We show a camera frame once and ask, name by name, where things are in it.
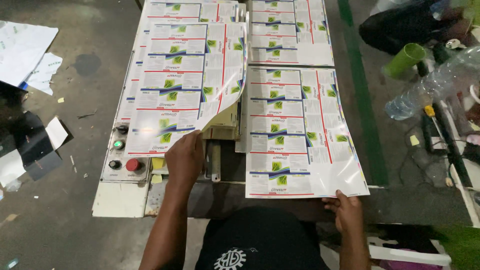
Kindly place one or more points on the person's right hand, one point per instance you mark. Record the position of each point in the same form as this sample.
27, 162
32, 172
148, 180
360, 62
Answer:
347, 215

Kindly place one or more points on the person's left hand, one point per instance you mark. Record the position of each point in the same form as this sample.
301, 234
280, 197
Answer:
183, 159

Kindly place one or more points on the person's left fingers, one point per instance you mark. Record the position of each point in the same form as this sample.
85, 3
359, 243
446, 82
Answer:
193, 135

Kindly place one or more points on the curled printed label sheet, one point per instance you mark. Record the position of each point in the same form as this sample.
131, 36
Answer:
180, 86

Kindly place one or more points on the white metal roller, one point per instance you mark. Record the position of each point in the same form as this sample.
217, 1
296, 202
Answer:
216, 161

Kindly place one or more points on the yellow sticky note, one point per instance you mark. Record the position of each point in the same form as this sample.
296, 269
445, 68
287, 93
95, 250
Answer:
158, 163
156, 179

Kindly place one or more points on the red push button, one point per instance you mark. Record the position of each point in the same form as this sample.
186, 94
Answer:
132, 164

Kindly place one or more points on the green push button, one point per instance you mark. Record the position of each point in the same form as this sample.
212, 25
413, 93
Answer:
119, 144

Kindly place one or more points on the black round knob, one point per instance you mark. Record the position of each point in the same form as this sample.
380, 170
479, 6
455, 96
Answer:
114, 164

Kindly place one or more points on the white machine with control panel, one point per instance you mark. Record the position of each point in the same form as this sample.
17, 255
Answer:
120, 195

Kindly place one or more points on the person's black shirt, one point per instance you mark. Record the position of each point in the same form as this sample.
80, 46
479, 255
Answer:
258, 240

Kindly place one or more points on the stack of printed label sheets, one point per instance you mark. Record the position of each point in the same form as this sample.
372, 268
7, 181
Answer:
180, 11

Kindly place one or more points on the heap of black sheets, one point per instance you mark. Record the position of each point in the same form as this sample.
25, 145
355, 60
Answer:
30, 146

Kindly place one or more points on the heap of white paper sheets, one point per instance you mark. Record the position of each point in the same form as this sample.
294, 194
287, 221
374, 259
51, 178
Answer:
26, 56

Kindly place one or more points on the small yellow paper scrap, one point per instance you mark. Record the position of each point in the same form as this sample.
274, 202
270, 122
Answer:
414, 140

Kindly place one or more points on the green plastic cup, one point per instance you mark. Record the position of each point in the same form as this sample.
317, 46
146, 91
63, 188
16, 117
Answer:
405, 60

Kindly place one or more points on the black bag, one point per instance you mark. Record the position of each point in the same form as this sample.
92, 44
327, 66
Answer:
405, 26

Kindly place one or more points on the clear plastic bottle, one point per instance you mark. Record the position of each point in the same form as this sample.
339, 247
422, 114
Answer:
431, 86

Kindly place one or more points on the white shelf board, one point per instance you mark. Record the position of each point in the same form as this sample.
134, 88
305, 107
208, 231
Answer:
408, 255

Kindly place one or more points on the black selector switch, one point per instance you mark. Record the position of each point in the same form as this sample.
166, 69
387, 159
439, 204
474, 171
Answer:
122, 129

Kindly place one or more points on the white metal frame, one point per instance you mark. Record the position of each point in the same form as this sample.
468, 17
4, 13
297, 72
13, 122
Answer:
461, 176

